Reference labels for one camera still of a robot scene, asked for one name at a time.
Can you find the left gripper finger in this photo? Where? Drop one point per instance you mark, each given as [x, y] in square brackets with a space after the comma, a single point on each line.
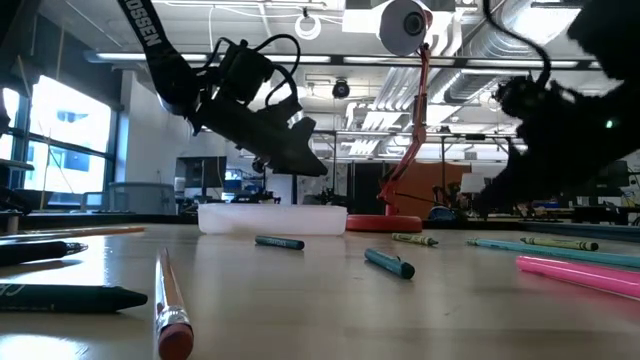
[295, 157]
[302, 131]

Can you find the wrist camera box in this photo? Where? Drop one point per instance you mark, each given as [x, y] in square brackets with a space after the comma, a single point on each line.
[520, 95]
[245, 70]

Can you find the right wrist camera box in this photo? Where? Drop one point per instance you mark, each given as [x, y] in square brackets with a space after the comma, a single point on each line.
[520, 95]

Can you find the black pen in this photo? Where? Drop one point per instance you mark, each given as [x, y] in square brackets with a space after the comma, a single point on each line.
[35, 252]

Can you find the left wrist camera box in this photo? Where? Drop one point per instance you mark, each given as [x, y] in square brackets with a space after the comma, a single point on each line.
[245, 70]

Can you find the blue round object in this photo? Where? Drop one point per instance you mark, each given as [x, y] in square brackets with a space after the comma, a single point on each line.
[442, 215]

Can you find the brown partition board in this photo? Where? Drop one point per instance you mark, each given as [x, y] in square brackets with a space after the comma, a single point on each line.
[430, 187]

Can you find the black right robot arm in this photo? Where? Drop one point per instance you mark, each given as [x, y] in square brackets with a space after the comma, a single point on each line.
[615, 100]

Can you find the dark computer monitor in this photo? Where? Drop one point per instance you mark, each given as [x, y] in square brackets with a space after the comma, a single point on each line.
[200, 172]

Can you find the black overhead camera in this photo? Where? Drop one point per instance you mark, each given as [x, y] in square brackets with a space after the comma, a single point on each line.
[341, 89]

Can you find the teal crayon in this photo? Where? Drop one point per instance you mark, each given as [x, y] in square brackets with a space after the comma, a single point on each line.
[280, 243]
[390, 264]

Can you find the black aluminium table frame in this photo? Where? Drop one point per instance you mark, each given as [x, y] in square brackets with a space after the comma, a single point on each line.
[100, 219]

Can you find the grey bin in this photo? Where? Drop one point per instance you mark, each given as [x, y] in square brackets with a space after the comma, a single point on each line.
[142, 199]

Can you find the silver ventilation duct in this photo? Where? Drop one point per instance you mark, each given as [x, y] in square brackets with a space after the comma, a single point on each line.
[480, 50]

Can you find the white lampshade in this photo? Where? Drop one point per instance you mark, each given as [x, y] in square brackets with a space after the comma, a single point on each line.
[472, 183]

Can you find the yellow pencil pink eraser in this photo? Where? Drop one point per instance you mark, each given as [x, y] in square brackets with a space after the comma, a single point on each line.
[170, 295]

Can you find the green crayon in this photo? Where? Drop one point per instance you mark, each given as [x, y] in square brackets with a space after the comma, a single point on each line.
[415, 239]
[560, 243]

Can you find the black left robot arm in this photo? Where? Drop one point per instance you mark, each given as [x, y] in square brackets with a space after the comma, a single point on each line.
[155, 45]

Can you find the orange pencil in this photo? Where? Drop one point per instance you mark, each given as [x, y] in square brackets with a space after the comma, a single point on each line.
[100, 231]

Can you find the black crayon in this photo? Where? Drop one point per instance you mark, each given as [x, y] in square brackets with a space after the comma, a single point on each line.
[65, 298]

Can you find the large window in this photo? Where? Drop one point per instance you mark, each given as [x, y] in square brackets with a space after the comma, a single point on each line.
[70, 135]

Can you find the pink pen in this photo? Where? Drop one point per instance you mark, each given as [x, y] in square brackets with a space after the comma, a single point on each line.
[580, 275]

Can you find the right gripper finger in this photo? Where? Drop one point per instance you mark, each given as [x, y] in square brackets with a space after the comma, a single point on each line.
[495, 195]

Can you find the clear supply box orange lid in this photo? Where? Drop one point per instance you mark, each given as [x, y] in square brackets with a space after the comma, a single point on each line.
[272, 220]

